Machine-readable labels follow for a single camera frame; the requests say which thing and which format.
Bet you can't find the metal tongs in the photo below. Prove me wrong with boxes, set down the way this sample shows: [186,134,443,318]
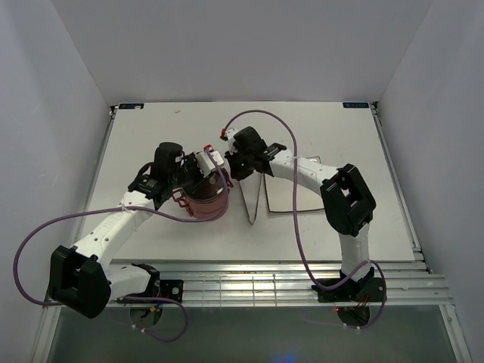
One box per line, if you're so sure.
[237,172,263,226]

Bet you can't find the grey transparent top lid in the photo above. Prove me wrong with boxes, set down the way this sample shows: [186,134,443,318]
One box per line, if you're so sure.
[185,172,224,200]

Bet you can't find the pink lunch bowl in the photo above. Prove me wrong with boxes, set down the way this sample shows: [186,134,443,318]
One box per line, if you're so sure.
[172,188,227,210]
[185,204,227,220]

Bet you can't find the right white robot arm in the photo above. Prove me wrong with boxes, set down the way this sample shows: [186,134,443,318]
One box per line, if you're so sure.
[221,126,376,302]

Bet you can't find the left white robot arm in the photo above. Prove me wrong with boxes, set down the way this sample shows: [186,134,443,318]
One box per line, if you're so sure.
[48,142,224,318]

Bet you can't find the white square plate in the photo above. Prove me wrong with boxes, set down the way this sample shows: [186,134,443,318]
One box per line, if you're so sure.
[265,152,337,213]

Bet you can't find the left blue corner label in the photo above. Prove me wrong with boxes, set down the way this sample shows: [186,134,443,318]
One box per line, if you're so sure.
[118,103,144,110]

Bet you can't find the blue corner label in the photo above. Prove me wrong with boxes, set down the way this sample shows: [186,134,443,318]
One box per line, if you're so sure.
[343,102,370,109]
[118,103,144,110]

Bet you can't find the right blue corner label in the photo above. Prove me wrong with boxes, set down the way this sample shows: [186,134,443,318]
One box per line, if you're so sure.
[343,102,370,109]

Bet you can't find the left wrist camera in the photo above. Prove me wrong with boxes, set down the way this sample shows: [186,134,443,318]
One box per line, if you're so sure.
[195,144,225,178]

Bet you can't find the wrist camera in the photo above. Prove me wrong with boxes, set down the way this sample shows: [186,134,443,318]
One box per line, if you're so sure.
[195,144,225,178]
[220,128,239,154]

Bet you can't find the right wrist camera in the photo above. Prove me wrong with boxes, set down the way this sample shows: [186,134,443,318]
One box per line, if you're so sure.
[220,128,239,154]

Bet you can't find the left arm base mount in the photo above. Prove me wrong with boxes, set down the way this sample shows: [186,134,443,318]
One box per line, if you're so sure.
[154,279,184,303]

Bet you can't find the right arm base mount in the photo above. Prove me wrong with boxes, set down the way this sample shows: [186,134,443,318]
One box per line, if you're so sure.
[312,267,386,303]

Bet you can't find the aluminium frame rail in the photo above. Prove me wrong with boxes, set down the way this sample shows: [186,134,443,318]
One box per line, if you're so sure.
[44,260,453,308]

